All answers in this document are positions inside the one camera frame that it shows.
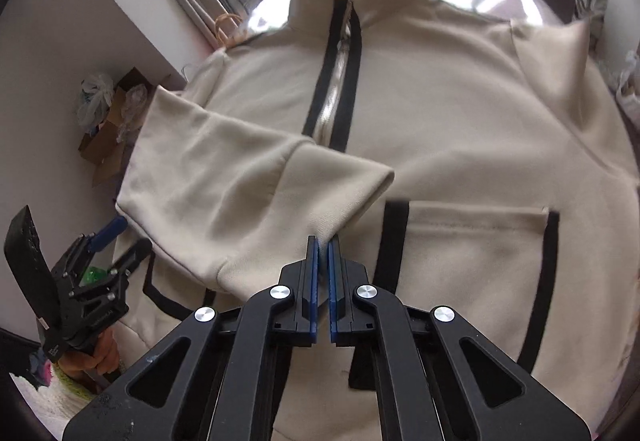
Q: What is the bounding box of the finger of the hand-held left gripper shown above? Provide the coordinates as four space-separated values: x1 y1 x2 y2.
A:
97 237 153 294
52 216 129 279

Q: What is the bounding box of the green and cream fluffy rug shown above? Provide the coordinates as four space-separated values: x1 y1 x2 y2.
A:
10 361 101 422

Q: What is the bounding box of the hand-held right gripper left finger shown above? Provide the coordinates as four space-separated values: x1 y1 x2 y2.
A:
62 236 321 441

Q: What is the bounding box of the clear plastic bag in box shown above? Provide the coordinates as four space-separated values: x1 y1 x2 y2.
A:
117 83 151 144

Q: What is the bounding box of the person's left hand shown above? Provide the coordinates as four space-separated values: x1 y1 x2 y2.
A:
62 331 118 387

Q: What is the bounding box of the open brown cardboard box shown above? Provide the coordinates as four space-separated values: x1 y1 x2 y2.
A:
77 67 186 189

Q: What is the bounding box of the white plastic bag in box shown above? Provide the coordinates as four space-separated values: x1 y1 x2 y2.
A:
75 73 115 134

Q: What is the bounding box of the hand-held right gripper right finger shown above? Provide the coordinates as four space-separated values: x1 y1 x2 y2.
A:
327 235 588 441

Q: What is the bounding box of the beige jacket with black trim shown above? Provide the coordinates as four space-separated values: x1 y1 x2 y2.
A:
115 0 638 441

